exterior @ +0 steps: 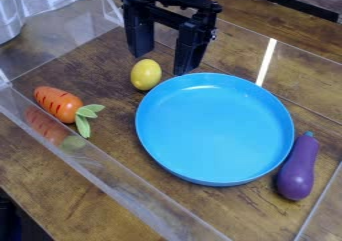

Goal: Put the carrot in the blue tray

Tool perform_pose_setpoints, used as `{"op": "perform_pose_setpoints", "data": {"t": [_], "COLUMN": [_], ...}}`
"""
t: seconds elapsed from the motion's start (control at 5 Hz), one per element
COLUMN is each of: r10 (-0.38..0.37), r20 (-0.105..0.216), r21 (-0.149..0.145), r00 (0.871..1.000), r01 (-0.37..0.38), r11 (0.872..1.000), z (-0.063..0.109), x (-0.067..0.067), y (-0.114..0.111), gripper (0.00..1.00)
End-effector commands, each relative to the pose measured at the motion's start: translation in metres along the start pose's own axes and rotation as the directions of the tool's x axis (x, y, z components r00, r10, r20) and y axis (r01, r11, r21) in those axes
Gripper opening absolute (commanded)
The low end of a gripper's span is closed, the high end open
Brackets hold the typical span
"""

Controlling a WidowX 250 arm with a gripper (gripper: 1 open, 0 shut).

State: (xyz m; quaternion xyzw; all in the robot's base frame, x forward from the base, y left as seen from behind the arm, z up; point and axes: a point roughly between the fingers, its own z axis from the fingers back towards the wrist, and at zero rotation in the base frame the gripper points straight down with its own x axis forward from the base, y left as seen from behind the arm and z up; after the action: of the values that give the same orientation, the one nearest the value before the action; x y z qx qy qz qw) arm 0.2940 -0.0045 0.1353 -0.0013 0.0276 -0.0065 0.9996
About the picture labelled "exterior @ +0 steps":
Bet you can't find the purple toy eggplant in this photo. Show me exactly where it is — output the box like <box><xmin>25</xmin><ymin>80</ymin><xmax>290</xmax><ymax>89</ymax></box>
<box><xmin>276</xmin><ymin>131</ymin><xmax>319</xmax><ymax>201</ymax></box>

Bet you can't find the blue round tray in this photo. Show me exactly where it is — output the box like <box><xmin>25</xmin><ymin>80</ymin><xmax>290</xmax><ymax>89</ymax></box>
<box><xmin>135</xmin><ymin>73</ymin><xmax>294</xmax><ymax>187</ymax></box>

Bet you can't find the yellow toy lemon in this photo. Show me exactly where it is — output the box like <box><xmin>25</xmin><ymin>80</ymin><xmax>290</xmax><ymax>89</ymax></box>
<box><xmin>131</xmin><ymin>59</ymin><xmax>161</xmax><ymax>91</ymax></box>

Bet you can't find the orange toy carrot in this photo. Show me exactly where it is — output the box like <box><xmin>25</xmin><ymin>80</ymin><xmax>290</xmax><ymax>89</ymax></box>
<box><xmin>33</xmin><ymin>86</ymin><xmax>105</xmax><ymax>138</ymax></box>

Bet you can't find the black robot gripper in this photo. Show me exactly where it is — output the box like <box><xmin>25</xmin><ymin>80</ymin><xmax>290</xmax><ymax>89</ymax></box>
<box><xmin>121</xmin><ymin>0</ymin><xmax>222</xmax><ymax>76</ymax></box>

